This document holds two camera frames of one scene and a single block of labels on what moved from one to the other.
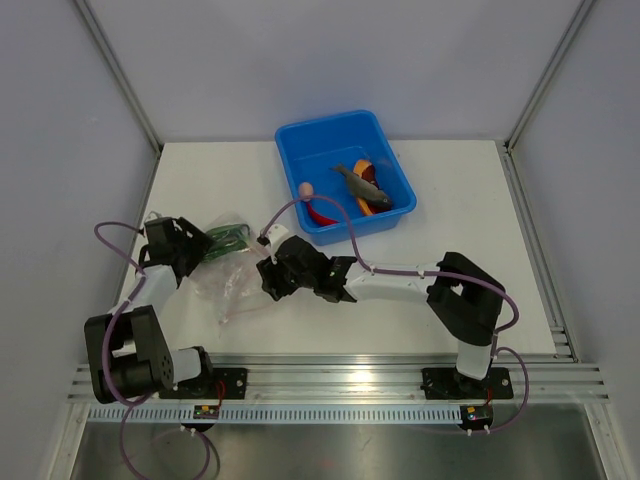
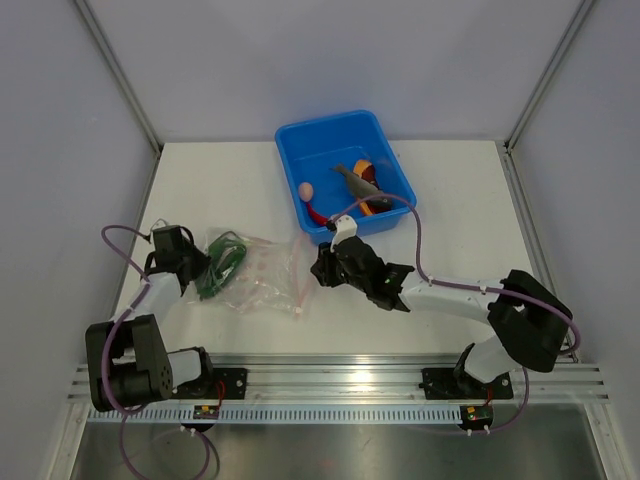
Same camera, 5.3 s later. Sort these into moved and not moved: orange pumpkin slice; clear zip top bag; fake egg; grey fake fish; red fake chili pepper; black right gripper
Moved: black right gripper; clear zip top bag
Not moved: fake egg; grey fake fish; orange pumpkin slice; red fake chili pepper
